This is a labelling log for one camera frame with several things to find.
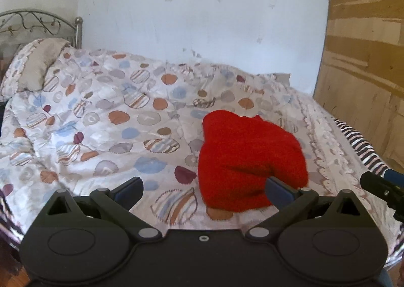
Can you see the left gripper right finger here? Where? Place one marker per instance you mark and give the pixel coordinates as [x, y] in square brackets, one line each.
[292, 206]

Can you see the plywood wardrobe panel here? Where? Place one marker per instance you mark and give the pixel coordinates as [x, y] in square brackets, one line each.
[361, 74]

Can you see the patterned white quilt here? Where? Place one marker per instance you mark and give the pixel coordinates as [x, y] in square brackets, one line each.
[101, 118]

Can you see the red long-sleeve sweater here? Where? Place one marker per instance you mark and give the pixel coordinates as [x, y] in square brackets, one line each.
[239, 154]

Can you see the striped bed sheet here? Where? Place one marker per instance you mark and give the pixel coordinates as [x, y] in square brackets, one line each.
[362, 147]

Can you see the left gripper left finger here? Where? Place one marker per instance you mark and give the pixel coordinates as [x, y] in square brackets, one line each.
[115, 205]

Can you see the metal bed headboard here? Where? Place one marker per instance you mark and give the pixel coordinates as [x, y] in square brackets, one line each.
[21, 26]

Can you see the grey frilled pillow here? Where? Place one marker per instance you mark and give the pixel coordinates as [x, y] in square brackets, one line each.
[28, 68]

